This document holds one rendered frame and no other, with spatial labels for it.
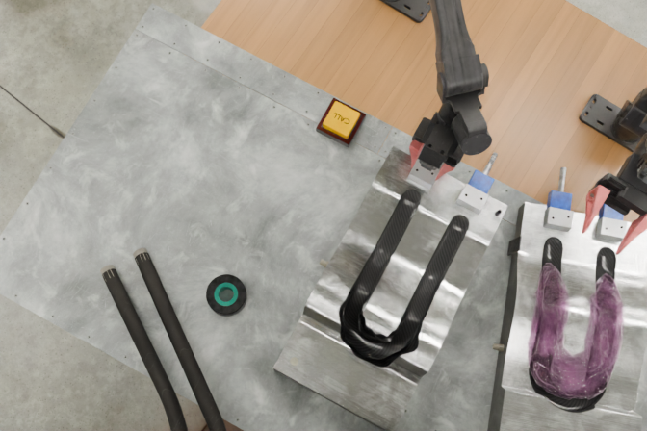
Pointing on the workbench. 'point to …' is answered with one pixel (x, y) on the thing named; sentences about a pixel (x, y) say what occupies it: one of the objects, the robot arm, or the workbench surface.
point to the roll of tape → (223, 290)
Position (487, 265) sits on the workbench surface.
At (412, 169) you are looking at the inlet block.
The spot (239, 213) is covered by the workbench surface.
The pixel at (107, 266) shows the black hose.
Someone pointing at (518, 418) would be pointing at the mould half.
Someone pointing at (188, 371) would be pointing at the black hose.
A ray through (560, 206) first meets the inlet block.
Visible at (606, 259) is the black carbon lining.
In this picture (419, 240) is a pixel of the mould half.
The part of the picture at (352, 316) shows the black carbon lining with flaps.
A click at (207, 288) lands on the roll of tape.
